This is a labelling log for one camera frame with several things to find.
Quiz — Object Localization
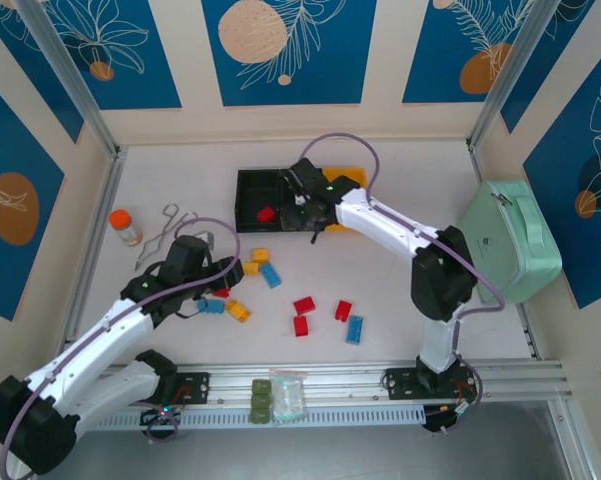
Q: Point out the long yellow lego brick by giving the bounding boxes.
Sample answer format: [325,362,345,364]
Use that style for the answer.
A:
[224,299,253,324]

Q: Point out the black plastic bin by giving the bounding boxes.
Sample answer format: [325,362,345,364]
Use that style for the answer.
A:
[235,168,284,235]
[278,169,331,235]

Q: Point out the metal tongs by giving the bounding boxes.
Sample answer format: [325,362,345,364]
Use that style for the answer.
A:
[134,203,200,272]

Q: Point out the yellow plastic bin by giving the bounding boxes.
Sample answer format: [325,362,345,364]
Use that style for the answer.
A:
[321,166,370,234]

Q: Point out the orange capped bottle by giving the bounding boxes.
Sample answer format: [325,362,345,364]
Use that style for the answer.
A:
[108,209,144,248]

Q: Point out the olive green block strip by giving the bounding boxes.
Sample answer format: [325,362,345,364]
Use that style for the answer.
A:
[249,378,274,426]

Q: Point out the clear plastic bag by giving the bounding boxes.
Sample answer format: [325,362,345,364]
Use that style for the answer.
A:
[269,368,307,425]

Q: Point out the black electronics module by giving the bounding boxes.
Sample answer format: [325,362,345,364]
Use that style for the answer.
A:
[139,403,184,442]
[423,404,469,435]

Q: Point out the mint green zip case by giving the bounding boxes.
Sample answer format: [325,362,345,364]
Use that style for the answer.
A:
[457,179,564,305]

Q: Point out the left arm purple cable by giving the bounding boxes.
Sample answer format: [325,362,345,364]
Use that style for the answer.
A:
[0,217,242,480]

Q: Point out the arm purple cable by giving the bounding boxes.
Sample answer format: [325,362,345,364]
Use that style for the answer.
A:
[0,217,242,480]
[302,132,506,434]

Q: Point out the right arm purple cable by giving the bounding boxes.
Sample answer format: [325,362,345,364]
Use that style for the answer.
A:
[302,132,506,434]

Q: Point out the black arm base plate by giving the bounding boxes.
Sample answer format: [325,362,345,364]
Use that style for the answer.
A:
[118,370,212,407]
[382,367,476,401]

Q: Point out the aluminium mounting rail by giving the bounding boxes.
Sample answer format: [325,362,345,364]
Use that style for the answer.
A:
[22,359,576,409]

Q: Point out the white slotted cable tray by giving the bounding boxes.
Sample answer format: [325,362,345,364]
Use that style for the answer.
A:
[44,405,426,432]

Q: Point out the aluminium frame post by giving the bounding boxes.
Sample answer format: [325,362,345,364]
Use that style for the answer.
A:
[15,0,124,160]
[465,0,566,151]

